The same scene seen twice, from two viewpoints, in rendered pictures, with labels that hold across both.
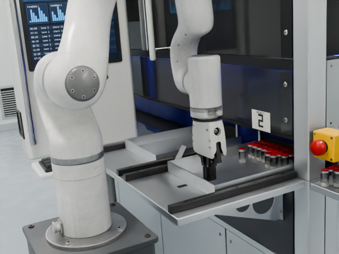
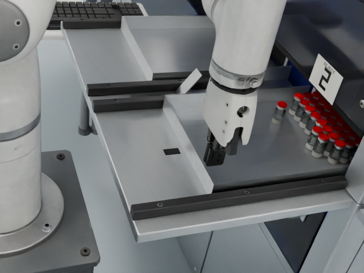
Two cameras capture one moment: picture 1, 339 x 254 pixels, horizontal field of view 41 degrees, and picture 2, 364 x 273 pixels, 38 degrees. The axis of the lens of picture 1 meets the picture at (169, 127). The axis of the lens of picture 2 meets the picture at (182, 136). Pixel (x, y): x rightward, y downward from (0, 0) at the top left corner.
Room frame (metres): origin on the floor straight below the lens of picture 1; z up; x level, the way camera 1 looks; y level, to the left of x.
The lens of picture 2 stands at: (0.44, -0.04, 1.49)
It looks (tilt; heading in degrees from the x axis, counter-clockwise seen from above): 37 degrees down; 0
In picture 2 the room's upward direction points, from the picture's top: 11 degrees clockwise
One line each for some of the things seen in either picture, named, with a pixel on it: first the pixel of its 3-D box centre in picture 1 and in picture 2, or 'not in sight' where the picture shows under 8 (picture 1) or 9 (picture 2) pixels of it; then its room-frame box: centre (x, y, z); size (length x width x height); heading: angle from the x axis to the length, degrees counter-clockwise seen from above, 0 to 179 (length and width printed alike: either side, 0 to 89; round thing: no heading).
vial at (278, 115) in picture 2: (242, 155); (279, 114); (1.36, -0.22, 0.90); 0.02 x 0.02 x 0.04
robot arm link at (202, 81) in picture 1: (204, 80); (248, 19); (1.16, -0.10, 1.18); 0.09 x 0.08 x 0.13; 27
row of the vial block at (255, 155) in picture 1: (267, 155); (315, 127); (1.33, -0.29, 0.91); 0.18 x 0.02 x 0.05; 27
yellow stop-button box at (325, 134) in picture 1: (332, 143); not in sight; (1.11, -0.42, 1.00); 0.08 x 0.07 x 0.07; 117
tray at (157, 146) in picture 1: (181, 142); (203, 46); (1.59, -0.04, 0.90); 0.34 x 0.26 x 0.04; 117
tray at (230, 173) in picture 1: (238, 165); (266, 134); (1.28, -0.20, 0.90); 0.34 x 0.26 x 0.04; 117
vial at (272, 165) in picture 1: (273, 161); (320, 145); (1.27, -0.30, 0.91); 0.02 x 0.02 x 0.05
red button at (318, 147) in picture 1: (319, 147); not in sight; (1.09, -0.38, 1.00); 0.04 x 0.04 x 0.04; 27
